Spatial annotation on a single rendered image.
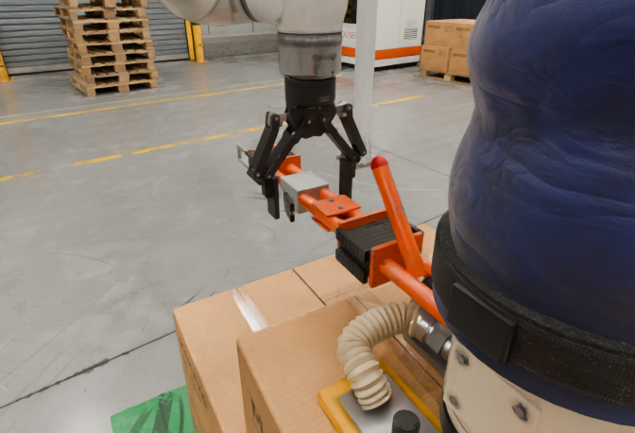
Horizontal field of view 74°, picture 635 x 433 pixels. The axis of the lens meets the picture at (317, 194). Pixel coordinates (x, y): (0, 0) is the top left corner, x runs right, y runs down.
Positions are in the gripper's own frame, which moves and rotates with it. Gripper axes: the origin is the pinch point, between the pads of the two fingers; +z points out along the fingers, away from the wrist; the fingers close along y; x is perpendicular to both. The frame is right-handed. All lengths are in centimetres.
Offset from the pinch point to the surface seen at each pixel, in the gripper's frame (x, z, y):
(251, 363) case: -15.5, 13.0, -17.6
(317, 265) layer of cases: 48, 53, 29
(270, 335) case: -12.1, 13.1, -13.4
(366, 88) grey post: 231, 42, 180
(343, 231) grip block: -14.5, -2.4, -3.1
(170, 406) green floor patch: 65, 107, -24
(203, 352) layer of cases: 30, 53, -16
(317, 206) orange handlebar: -4.7, -1.3, -1.6
